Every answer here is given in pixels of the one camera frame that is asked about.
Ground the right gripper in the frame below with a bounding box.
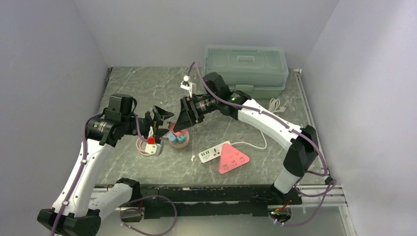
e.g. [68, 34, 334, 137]
[174, 95, 219, 132]

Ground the pink plug adapter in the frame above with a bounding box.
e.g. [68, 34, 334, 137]
[168, 122, 188, 136]

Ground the teal charger cube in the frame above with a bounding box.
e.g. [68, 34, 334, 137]
[176, 133, 189, 144]

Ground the blue charger cube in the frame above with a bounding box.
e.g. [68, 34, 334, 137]
[167, 132, 178, 144]

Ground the round pink socket hub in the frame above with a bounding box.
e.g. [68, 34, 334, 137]
[168, 139, 190, 149]

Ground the white power strip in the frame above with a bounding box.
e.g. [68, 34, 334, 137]
[198, 141, 231, 163]

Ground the pink triangular socket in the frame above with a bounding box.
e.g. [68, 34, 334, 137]
[218, 144, 250, 174]

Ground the white power strip cable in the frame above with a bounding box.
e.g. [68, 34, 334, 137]
[230, 98, 287, 150]

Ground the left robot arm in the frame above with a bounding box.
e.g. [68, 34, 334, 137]
[37, 93, 173, 236]

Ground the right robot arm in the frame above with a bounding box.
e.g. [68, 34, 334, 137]
[173, 72, 318, 204]

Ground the green plastic storage box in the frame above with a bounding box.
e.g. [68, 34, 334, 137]
[204, 45, 289, 99]

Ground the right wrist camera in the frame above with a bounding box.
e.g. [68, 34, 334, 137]
[180, 75, 196, 98]

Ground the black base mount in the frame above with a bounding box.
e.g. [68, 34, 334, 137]
[121, 184, 302, 219]

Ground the aluminium rail frame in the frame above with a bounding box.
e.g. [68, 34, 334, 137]
[50, 69, 359, 236]

